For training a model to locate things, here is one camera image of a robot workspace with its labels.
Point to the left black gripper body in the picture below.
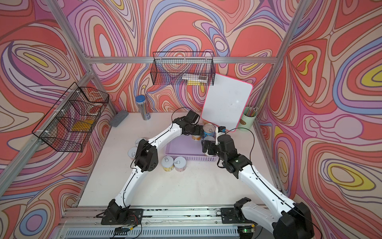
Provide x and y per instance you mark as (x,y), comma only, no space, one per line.
(195,129)

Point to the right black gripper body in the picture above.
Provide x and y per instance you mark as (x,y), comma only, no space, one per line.
(214,149)

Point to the small can orange label front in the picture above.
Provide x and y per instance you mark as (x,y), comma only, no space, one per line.
(196,137)

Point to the blue Progresso soup can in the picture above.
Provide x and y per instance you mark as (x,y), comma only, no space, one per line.
(209,130)

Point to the purple plastic basket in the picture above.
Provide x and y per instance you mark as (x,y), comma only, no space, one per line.
(184,146)

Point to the small can pink label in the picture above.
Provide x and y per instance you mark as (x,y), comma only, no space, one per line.
(180,164)

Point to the small can yellow label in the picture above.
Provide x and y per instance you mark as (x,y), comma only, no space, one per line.
(167,163)

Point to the small can white plastic lid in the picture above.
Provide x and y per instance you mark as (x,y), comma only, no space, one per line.
(209,138)

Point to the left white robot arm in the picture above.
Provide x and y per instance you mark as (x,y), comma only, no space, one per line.
(145,161)

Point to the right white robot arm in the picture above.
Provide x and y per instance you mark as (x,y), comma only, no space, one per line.
(283,217)

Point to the markers in back basket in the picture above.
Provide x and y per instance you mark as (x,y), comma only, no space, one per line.
(194,80)

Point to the yellow item in left basket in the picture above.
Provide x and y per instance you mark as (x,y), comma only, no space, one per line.
(82,125)

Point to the green pen cup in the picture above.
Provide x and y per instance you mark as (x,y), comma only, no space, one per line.
(248,117)

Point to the clear tube blue cap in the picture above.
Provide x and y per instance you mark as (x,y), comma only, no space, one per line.
(141,103)

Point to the small can green label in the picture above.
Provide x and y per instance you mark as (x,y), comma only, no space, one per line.
(138,141)

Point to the grey eraser block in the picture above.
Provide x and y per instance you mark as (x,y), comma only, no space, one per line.
(118,118)

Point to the white board pink frame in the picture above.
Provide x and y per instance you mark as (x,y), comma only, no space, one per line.
(225,101)

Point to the black wire basket back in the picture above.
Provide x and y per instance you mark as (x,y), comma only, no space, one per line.
(169,66)

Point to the black wire basket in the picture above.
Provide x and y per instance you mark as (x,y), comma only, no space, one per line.
(169,66)
(76,103)

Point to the black wire basket left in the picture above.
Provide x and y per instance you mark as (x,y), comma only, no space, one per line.
(76,103)

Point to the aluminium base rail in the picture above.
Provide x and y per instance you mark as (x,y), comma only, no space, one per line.
(157,222)

